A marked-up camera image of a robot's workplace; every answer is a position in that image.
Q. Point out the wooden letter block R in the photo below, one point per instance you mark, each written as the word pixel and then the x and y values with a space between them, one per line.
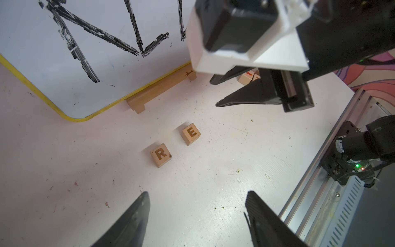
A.
pixel 161 155

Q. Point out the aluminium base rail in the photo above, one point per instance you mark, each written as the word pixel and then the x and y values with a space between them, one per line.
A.
pixel 347 196

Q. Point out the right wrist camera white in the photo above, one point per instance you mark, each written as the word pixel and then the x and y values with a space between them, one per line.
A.
pixel 258 34

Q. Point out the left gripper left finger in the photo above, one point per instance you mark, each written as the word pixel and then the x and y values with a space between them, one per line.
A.
pixel 130 229

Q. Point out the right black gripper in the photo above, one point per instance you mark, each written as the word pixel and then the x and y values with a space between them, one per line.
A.
pixel 286 88

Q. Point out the pile of wooden letter blocks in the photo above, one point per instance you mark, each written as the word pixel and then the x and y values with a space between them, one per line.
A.
pixel 248 77

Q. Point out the wooden letter block E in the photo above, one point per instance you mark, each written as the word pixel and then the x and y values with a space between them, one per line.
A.
pixel 190 134

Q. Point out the whiteboard with word RED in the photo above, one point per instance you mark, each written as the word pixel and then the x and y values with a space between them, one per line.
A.
pixel 83 57

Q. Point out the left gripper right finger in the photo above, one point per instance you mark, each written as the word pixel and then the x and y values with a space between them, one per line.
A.
pixel 266 228

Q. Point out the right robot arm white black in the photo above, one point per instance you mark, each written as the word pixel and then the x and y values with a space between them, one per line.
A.
pixel 340 33

